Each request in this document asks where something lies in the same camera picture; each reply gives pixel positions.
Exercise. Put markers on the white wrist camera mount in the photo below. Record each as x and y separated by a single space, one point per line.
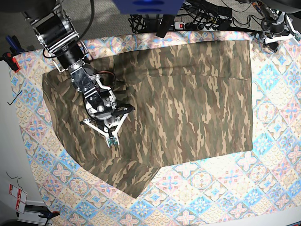
292 34
109 131

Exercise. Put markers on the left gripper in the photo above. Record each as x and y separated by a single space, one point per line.
270 27

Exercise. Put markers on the white power strip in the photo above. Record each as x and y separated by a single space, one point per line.
196 26

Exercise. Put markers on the blue orange bottom clamp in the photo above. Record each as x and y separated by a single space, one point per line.
48 215

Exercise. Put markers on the blue camera housing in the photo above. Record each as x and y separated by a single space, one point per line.
170 7

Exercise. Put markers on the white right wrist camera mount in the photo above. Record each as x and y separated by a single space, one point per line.
109 131

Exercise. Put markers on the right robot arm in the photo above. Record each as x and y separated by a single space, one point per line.
58 36

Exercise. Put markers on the red black clamp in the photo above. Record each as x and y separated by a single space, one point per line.
11 61

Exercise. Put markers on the camouflage T-shirt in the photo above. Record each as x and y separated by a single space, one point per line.
191 102

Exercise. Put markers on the patterned tile tablecloth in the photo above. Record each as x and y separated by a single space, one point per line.
236 186

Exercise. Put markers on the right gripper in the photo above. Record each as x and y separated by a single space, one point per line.
102 107

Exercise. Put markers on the black wire basket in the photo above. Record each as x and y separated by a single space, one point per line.
137 23

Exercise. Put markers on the red white label card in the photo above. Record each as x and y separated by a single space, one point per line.
20 197

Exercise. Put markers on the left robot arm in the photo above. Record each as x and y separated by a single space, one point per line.
276 9

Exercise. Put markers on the black allen key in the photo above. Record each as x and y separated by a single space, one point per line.
10 103

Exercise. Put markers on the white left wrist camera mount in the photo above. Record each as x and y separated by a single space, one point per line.
292 34

